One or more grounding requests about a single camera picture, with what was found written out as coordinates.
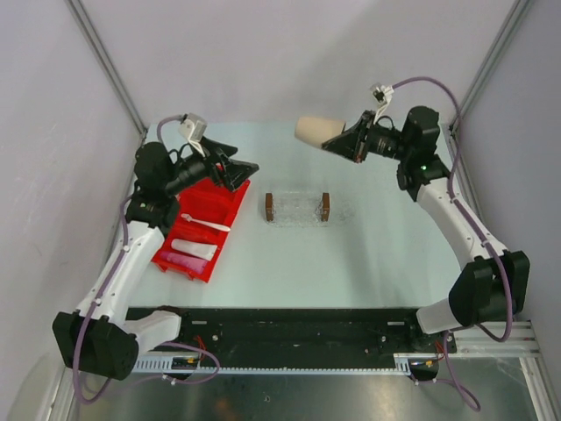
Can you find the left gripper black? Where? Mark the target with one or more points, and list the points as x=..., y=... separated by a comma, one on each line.
x=235, y=171

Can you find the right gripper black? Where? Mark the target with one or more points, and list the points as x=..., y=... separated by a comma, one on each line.
x=351, y=143

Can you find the beige plastic cup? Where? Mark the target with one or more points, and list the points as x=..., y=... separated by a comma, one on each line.
x=315, y=131

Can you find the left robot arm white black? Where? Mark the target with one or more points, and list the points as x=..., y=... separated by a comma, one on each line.
x=96, y=338

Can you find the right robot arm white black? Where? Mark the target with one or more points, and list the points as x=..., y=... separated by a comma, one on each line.
x=493, y=280

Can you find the white toothbrush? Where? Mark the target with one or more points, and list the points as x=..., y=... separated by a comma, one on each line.
x=215, y=226

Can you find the clear textured glass tray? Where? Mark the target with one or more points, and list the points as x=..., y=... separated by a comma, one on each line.
x=296, y=209

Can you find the white toothpaste tube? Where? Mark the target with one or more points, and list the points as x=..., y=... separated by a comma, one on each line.
x=199, y=250

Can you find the pink toothpaste tube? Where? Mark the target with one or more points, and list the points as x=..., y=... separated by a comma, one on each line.
x=185, y=262

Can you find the red plastic organizer bin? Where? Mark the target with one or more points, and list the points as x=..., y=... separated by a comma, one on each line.
x=208, y=202

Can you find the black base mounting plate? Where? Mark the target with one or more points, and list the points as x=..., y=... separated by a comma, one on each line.
x=304, y=338

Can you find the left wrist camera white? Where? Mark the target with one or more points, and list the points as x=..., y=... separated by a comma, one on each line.
x=192, y=128

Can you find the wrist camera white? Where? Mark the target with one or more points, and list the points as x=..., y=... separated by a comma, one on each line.
x=192, y=128
x=383, y=96

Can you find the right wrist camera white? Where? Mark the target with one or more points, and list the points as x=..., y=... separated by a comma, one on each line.
x=383, y=96

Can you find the left brown wooden tray handle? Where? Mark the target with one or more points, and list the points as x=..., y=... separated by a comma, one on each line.
x=269, y=207

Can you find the brown wooden tray handle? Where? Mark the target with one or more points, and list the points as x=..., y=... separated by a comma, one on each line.
x=269, y=207
x=325, y=207

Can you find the right brown wooden tray handle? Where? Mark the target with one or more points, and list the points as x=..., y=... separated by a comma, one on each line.
x=325, y=207

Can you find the left aluminium corner post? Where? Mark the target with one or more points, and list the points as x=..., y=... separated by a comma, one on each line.
x=94, y=41

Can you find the aluminium corner post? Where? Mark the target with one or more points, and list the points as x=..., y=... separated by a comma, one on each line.
x=498, y=48
x=94, y=41

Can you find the right aluminium corner post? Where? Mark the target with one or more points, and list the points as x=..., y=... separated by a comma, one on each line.
x=498, y=48

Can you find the aluminium frame rail front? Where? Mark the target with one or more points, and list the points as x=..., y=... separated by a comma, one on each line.
x=479, y=335

